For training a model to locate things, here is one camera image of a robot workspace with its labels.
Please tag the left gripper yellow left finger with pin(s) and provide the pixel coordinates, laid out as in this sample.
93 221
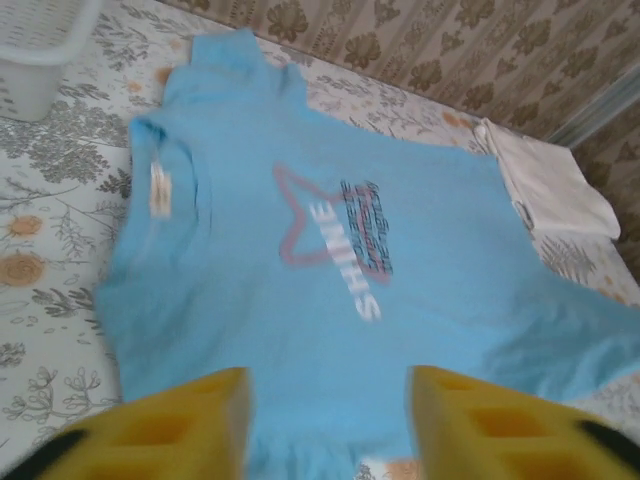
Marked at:
150 440

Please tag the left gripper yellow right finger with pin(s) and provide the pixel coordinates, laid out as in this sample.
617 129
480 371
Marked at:
500 440

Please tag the light blue t-shirt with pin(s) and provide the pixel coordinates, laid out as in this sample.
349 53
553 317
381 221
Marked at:
250 325

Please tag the folded white t-shirt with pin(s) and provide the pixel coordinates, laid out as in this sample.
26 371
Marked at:
550 185

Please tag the white floral print tablecloth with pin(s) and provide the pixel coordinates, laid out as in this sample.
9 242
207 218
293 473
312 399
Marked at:
50 200

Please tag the white plastic laundry basket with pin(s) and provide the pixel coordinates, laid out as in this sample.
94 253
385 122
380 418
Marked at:
35 60

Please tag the pale metal rail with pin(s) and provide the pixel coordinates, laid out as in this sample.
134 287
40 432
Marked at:
600 107

